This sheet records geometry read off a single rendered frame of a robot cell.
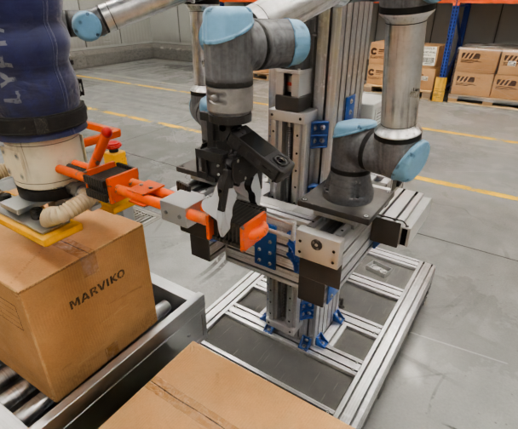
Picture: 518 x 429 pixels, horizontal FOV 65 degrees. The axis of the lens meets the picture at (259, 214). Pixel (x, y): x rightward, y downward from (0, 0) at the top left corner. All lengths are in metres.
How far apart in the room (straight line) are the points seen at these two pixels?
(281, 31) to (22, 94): 0.59
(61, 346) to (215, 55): 0.93
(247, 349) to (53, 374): 0.86
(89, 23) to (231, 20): 0.73
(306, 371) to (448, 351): 0.84
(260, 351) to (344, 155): 1.03
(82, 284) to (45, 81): 0.54
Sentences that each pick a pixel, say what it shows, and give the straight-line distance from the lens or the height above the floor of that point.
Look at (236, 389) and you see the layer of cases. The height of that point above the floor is 0.54.
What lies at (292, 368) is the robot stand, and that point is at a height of 0.21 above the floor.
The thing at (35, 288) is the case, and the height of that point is 0.94.
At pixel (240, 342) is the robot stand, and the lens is 1.92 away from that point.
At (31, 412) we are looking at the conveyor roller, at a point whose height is 0.54.
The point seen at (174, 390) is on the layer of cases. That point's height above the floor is 0.54.
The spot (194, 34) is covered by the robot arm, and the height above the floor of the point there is 1.46.
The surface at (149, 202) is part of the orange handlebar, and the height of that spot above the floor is 1.21.
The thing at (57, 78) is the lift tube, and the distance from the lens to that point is 1.05.
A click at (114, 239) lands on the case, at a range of 1.27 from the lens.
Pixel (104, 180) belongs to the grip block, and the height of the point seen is 1.23.
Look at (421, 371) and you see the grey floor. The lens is 2.22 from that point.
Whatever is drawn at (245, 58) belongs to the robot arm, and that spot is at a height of 1.49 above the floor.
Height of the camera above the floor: 1.57
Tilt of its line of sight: 28 degrees down
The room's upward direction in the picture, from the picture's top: straight up
